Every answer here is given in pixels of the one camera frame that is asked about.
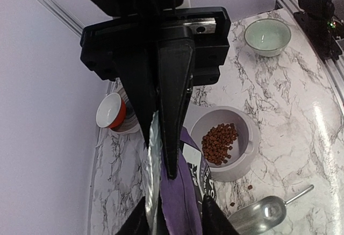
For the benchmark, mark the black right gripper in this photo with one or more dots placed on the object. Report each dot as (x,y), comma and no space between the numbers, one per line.
(207,32)

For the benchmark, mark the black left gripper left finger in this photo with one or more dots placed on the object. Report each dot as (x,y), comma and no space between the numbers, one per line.
(137,223)

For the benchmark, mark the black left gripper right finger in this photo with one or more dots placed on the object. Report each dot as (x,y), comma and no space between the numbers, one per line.
(214,222)

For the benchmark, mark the purple puppy food bag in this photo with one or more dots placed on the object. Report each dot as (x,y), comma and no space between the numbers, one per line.
(175,206)

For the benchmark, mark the silver metal scoop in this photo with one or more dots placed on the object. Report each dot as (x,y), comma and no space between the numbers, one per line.
(263,215)

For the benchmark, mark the grey double pet bowl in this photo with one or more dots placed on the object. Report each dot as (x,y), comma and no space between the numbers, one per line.
(200,120)

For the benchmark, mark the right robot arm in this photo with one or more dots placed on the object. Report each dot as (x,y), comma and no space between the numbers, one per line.
(144,9)

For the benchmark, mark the spiral pattern ceramic plate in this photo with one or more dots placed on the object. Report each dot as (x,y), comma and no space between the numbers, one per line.
(130,123)

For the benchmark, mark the orange white ceramic bowl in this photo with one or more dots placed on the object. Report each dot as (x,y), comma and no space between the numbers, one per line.
(111,111)

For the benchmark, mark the brown kibble in front bowl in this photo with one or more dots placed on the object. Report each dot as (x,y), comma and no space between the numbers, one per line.
(217,143)

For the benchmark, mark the pale green glass bowl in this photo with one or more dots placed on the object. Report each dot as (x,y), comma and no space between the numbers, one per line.
(267,37)

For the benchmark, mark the aluminium right corner post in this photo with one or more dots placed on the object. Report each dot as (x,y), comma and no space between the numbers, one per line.
(65,17)

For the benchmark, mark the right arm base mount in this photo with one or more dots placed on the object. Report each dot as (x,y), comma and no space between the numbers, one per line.
(315,19)

